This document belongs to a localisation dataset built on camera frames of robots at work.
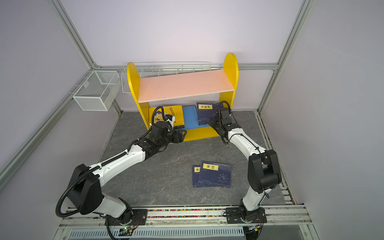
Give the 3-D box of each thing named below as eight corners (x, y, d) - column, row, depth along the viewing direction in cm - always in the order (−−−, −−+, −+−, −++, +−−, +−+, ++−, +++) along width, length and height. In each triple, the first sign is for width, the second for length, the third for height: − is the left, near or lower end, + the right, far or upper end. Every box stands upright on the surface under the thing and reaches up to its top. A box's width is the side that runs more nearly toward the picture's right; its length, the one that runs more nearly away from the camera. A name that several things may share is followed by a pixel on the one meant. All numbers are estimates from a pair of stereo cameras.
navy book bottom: (197, 183, 87) (197, 181, 84) (200, 161, 95) (200, 159, 93) (230, 188, 85) (231, 186, 82) (230, 166, 93) (231, 164, 91)
